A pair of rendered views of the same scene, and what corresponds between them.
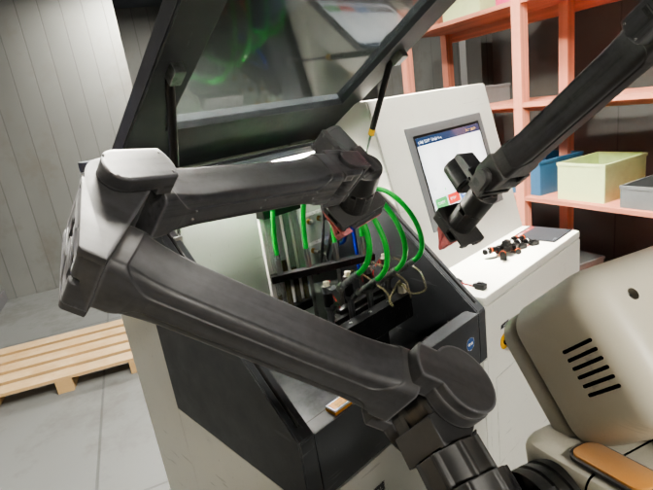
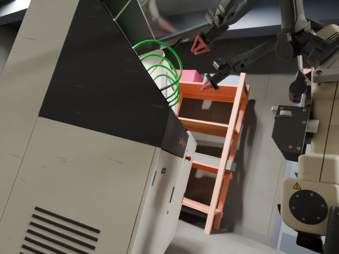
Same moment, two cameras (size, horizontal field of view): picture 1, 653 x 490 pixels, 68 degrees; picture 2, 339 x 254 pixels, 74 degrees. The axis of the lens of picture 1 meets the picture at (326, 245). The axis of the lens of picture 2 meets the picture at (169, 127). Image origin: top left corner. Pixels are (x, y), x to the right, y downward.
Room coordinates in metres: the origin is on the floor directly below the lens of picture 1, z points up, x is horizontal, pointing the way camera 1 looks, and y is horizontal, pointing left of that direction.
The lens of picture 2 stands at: (0.06, 0.60, 0.75)
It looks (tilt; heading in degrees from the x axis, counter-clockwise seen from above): 8 degrees up; 325
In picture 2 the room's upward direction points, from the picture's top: 15 degrees clockwise
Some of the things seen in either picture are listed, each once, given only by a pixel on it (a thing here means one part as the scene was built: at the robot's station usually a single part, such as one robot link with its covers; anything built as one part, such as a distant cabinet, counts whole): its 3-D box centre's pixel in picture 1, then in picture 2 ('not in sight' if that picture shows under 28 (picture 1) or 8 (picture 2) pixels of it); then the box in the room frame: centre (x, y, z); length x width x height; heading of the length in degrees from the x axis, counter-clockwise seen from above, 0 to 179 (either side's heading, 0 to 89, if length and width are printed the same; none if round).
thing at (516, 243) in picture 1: (510, 244); not in sight; (1.58, -0.63, 1.01); 0.23 x 0.11 x 0.06; 131
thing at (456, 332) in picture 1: (405, 389); (174, 138); (1.03, -0.14, 0.87); 0.62 x 0.04 x 0.16; 131
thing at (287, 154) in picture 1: (247, 162); (121, 34); (1.40, 0.19, 1.43); 0.54 x 0.03 x 0.02; 131
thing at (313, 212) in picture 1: (320, 217); not in sight; (1.56, 0.01, 1.20); 0.13 x 0.03 x 0.31; 131
